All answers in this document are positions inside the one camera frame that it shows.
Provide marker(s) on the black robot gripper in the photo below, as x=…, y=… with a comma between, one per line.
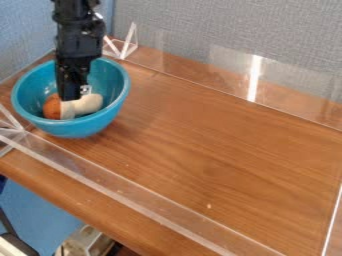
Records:
x=79, y=42

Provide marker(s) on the plush brown white mushroom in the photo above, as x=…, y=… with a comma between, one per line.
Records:
x=65, y=110

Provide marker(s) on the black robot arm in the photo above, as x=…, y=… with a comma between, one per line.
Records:
x=78, y=6

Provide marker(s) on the blue plastic bowl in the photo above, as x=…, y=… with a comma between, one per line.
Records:
x=109, y=80

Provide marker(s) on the clear acrylic front barrier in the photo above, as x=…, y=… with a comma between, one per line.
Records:
x=201, y=229

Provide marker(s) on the clear acrylic barrier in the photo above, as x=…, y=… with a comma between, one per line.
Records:
x=290, y=89
x=201, y=229

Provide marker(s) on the clear acrylic back barrier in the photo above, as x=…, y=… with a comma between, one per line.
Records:
x=290, y=89

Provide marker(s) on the white object under table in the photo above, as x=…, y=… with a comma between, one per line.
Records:
x=86, y=242

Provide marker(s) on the clear acrylic corner bracket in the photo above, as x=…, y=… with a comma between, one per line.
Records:
x=122, y=48

